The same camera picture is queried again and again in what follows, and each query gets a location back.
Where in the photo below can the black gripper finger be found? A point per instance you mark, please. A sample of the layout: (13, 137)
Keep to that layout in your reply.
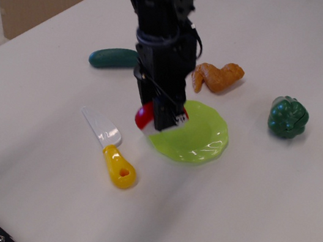
(168, 114)

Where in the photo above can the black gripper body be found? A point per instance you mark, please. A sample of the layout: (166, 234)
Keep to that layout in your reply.
(164, 65)

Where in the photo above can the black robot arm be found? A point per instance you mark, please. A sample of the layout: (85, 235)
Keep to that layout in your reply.
(164, 19)

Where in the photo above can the light green plastic plate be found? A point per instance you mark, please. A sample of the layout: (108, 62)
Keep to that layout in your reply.
(202, 138)

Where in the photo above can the dark green toy cucumber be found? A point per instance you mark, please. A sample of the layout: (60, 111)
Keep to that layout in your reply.
(113, 57)

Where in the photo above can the brown toy chicken wing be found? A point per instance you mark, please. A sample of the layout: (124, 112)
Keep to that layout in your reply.
(217, 80)

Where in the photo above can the green toy bell pepper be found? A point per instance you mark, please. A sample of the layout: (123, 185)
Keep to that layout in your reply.
(287, 117)

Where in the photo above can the yellow handled toy knife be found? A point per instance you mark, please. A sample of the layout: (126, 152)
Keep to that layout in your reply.
(122, 173)

